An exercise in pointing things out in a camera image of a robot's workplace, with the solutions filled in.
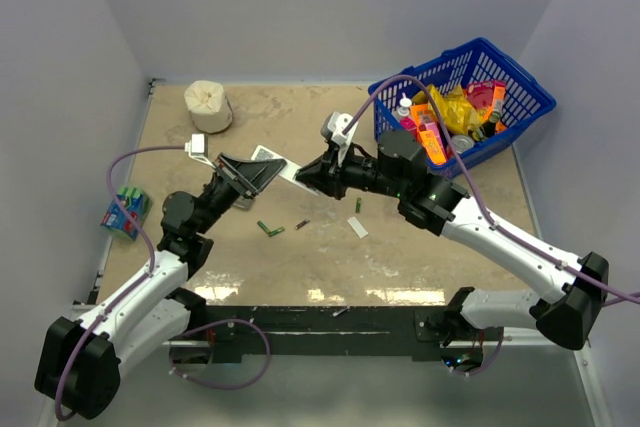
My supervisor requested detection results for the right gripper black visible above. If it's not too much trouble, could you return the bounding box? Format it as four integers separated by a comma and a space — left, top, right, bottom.
298, 140, 407, 200

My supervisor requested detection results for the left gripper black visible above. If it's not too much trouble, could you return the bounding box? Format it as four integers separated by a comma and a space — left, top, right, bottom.
194, 152, 286, 235

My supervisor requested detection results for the white remote control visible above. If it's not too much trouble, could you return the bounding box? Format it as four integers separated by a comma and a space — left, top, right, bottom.
250, 144, 321, 197

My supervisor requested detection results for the white battery cover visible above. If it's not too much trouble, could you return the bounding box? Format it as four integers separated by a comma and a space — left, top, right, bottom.
347, 217, 368, 239

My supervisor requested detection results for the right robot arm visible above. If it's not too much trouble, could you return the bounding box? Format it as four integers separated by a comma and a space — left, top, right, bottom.
295, 130, 609, 350

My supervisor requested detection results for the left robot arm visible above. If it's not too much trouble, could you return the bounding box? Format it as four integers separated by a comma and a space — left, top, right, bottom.
34, 155, 287, 422

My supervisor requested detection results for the grey remote control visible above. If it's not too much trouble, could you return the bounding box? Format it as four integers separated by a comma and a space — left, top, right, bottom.
233, 197, 255, 211

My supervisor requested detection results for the green battery left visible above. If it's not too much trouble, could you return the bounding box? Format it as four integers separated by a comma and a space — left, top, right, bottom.
256, 220, 271, 234

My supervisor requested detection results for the white tissue roll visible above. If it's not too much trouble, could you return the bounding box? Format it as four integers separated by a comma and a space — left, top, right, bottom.
184, 80, 233, 134

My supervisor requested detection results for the white bottle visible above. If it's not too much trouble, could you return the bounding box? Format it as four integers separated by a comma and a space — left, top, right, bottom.
393, 93, 413, 122

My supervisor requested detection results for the orange box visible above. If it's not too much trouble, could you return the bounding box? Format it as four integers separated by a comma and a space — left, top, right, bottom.
411, 104, 448, 165

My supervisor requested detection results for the battery multipack blue green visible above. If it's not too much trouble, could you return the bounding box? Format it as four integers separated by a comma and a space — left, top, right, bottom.
100, 184, 153, 242

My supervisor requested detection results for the red soda can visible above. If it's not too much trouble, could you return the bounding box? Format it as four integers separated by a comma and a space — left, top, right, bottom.
450, 135, 475, 154

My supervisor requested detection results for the yellow snack bag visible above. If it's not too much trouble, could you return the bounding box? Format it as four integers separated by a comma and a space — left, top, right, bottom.
410, 84, 486, 140

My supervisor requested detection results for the dark glass bottle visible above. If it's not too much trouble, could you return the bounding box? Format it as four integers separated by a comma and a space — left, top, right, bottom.
469, 111, 501, 142

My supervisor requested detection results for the orange tall carton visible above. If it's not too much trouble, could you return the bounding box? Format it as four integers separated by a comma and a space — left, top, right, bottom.
491, 80, 506, 119

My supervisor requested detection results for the blue plastic basket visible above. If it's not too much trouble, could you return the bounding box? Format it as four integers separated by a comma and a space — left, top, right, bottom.
367, 36, 557, 179

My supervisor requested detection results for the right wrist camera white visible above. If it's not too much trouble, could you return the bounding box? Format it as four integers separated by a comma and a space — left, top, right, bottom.
321, 111, 358, 166

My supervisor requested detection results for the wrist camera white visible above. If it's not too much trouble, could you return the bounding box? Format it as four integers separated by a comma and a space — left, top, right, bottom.
184, 133, 213, 167
321, 111, 358, 166

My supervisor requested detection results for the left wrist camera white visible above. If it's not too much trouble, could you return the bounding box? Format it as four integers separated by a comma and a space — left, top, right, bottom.
184, 133, 213, 167

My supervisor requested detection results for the black base frame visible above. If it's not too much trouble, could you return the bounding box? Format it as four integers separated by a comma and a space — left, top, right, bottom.
186, 306, 490, 363

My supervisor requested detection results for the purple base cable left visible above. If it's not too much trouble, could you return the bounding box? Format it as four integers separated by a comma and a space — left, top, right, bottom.
168, 318, 272, 390

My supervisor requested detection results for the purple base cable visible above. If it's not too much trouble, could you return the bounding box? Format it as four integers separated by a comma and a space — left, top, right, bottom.
447, 331, 504, 378
168, 318, 272, 390

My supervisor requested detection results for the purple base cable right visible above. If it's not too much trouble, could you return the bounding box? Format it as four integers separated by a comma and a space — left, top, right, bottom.
447, 331, 504, 378

